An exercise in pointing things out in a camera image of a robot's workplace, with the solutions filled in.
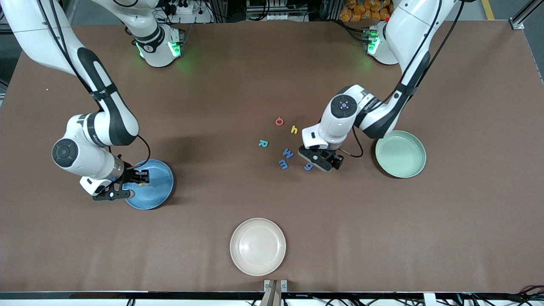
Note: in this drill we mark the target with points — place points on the beige plate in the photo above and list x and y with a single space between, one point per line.
258 247

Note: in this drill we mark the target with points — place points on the teal letter R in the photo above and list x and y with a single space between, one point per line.
262 143

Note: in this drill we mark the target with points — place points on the blue plate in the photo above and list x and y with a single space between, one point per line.
153 195

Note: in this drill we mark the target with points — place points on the brown table mat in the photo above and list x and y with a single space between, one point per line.
272 85

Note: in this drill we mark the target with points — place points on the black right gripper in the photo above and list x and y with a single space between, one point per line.
130 174

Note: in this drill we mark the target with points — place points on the blue lowercase letter m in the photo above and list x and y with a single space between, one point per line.
283 165

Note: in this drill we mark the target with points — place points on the orange snack bags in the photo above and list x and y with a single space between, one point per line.
361 10

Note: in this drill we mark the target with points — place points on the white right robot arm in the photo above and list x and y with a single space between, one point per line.
85 159

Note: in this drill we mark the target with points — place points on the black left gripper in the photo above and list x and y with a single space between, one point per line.
335 157

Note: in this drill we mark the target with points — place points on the pink letter Q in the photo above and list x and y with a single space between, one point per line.
276 121

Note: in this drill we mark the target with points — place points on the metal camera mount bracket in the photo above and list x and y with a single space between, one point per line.
274 291

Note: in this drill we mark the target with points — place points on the blue uppercase letter M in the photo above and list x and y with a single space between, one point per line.
288 153

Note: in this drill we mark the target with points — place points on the green plate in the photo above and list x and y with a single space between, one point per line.
400 154

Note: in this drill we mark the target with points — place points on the blue lowercase letter g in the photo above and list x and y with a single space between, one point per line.
307 167

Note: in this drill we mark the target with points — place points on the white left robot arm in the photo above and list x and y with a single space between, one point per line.
340 123

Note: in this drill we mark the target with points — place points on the white power strip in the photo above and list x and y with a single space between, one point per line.
182 7

